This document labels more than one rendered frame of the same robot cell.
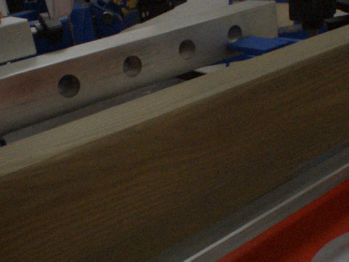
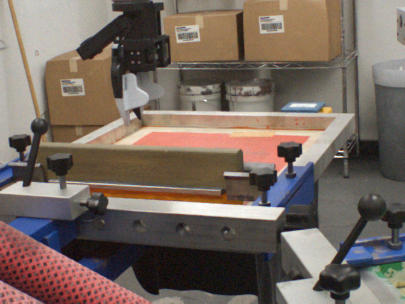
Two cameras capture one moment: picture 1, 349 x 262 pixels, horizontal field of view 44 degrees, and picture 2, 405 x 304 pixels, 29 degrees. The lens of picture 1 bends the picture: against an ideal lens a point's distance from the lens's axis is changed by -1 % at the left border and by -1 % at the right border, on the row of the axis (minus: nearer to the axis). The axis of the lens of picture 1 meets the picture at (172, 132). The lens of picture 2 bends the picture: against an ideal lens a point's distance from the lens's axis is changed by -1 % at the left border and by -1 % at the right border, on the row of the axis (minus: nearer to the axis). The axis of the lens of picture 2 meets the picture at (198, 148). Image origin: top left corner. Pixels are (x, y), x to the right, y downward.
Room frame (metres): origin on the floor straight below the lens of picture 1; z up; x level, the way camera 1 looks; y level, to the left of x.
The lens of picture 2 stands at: (0.89, 1.19, 1.41)
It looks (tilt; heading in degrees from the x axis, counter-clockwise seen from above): 15 degrees down; 233
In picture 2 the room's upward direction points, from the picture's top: 4 degrees counter-clockwise
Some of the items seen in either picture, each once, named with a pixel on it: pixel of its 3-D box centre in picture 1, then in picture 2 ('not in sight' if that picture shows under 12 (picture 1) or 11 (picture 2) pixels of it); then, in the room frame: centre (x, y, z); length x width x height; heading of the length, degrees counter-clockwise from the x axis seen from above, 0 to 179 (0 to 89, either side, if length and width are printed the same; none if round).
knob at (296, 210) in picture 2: not in sight; (290, 231); (0.19, 0.46, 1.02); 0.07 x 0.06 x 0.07; 31
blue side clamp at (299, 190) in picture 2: not in sight; (279, 205); (0.05, 0.29, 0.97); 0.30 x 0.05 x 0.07; 31
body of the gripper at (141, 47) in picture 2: not in sight; (138, 37); (0.15, 0.06, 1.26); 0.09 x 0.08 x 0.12; 121
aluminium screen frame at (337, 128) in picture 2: not in sight; (180, 162); (-0.01, -0.07, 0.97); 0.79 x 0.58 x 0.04; 31
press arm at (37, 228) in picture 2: not in sight; (27, 241); (0.47, 0.22, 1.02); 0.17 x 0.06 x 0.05; 31
